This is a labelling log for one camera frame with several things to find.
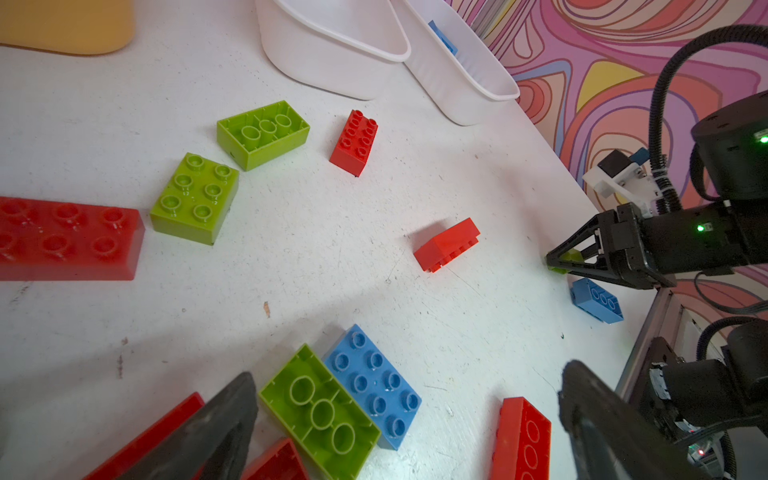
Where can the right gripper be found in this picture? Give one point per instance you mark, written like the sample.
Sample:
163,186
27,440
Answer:
644,253

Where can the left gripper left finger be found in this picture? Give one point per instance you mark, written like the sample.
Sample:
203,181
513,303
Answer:
212,444

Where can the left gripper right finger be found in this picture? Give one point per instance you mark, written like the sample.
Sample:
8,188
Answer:
609,439

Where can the tiny green lego brick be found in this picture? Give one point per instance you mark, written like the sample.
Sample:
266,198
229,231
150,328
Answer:
573,255

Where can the small green lego brick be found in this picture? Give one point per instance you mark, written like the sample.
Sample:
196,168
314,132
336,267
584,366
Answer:
196,200

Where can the green lego brick top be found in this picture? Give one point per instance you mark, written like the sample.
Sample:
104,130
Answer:
258,136

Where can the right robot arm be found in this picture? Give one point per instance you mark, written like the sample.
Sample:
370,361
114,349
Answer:
691,405

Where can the red lego brick cluster lower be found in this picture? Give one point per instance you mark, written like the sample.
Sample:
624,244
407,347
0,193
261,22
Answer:
280,461

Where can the red lego brick cluster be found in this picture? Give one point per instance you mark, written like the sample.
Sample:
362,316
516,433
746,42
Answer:
140,446
280,461

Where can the red lego brick bottom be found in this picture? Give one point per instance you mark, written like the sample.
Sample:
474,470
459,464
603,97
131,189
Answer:
522,442

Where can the red lego brick cluster upper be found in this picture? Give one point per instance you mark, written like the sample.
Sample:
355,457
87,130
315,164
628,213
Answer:
140,446

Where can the green lego brick cluster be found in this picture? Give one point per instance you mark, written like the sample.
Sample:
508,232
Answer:
320,415

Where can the red lego brick on side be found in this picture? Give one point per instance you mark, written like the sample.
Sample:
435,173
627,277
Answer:
447,246

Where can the blue lego brick cluster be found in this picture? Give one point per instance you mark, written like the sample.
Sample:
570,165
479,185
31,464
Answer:
375,384

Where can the right white plastic container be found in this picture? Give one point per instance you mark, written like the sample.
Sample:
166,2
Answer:
468,87

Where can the white plastic container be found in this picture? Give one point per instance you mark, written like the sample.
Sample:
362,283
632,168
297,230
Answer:
350,48
468,87

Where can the red lego brick left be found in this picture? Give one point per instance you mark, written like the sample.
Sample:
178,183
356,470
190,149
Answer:
54,241

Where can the red lego brick top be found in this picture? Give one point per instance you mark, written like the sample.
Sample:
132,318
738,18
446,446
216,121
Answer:
354,145

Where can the middle white plastic container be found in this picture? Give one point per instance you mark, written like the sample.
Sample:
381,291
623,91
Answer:
350,48

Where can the yellow plastic container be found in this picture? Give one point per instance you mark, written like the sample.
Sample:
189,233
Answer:
70,27

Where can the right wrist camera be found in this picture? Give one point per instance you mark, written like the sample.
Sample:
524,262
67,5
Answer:
624,175

